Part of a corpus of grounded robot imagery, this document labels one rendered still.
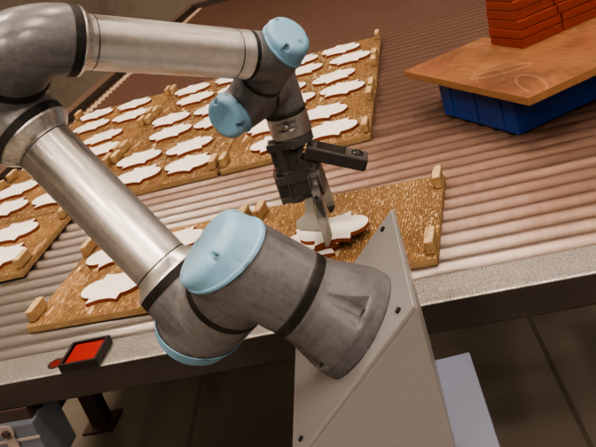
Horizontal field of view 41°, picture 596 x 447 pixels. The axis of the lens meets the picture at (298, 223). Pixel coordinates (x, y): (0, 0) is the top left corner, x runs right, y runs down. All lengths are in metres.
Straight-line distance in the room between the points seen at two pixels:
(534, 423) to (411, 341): 1.52
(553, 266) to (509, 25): 0.87
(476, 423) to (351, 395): 0.21
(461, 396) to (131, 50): 0.66
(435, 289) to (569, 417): 1.17
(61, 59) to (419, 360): 0.59
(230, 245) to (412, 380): 0.27
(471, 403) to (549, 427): 1.27
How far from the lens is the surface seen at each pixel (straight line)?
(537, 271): 1.33
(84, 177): 1.12
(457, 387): 1.19
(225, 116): 1.31
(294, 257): 0.97
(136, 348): 1.47
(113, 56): 1.12
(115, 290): 1.65
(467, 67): 1.99
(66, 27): 1.09
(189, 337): 1.07
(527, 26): 2.04
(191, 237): 1.75
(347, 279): 0.99
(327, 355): 0.99
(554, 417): 2.45
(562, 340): 2.73
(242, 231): 0.96
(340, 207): 1.67
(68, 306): 1.70
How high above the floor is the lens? 1.60
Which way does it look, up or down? 24 degrees down
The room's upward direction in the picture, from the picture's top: 18 degrees counter-clockwise
